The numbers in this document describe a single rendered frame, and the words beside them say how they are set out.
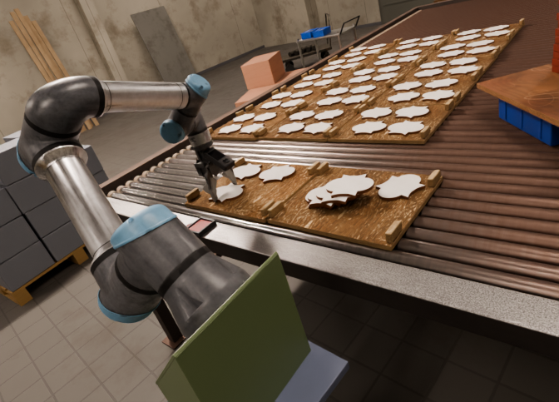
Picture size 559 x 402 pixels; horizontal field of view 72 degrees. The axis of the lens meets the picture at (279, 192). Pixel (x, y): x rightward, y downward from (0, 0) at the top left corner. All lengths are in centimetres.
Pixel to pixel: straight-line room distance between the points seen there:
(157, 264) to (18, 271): 289
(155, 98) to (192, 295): 59
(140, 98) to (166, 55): 1006
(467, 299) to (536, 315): 11
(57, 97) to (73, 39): 979
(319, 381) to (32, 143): 79
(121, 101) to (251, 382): 69
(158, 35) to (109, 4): 127
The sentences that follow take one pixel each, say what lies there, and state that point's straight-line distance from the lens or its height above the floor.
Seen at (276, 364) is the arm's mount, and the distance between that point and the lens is 79.
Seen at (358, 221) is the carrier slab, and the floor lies 94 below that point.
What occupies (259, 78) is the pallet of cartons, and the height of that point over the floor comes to 58.
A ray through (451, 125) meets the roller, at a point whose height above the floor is 91.
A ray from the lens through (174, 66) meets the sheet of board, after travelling 1112.
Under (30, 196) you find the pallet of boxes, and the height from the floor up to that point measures 70.
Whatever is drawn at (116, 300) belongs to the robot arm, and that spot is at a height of 111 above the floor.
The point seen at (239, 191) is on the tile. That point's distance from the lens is 140.
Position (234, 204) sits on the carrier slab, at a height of 94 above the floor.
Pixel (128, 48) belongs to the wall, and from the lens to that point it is 1122.
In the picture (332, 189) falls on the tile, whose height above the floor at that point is 99.
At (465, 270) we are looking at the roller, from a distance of 92.
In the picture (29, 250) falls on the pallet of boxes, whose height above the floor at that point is 34.
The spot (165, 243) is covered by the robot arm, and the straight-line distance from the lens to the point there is 69.
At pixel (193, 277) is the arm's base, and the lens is 67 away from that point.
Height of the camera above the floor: 153
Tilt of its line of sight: 27 degrees down
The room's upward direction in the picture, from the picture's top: 17 degrees counter-clockwise
